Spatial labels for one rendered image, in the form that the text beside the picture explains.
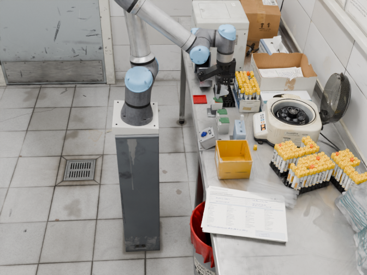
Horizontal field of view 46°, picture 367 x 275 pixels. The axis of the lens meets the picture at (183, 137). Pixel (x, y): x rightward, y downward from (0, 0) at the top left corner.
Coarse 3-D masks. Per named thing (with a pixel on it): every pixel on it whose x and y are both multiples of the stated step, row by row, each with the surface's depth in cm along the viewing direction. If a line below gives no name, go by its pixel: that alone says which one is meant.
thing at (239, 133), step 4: (236, 120) 189; (236, 124) 187; (244, 124) 187; (236, 128) 185; (240, 128) 185; (244, 128) 185; (236, 132) 183; (240, 132) 183; (244, 132) 183; (232, 136) 195; (236, 136) 183; (240, 136) 183; (244, 136) 183
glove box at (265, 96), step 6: (264, 96) 210; (270, 96) 210; (276, 96) 212; (282, 96) 207; (288, 96) 206; (294, 96) 207; (300, 96) 211; (306, 96) 211; (264, 102) 206; (264, 108) 207
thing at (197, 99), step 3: (195, 96) 220; (198, 96) 220; (201, 96) 220; (204, 96) 220; (195, 99) 218; (198, 99) 218; (201, 99) 218; (204, 99) 218; (195, 102) 215; (198, 102) 215; (201, 102) 215; (204, 102) 215; (207, 102) 215
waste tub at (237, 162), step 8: (216, 144) 177; (224, 144) 180; (232, 144) 180; (240, 144) 180; (216, 152) 178; (224, 152) 183; (232, 152) 183; (240, 152) 183; (248, 152) 175; (216, 160) 178; (224, 160) 183; (232, 160) 183; (240, 160) 183; (248, 160) 170; (216, 168) 179; (224, 168) 171; (232, 168) 171; (240, 168) 172; (248, 168) 172; (224, 176) 174; (232, 176) 174; (240, 176) 175; (248, 176) 175
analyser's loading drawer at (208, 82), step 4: (196, 64) 237; (200, 64) 237; (204, 64) 237; (200, 68) 228; (204, 68) 228; (204, 80) 221; (208, 80) 221; (200, 84) 223; (204, 84) 223; (208, 84) 223
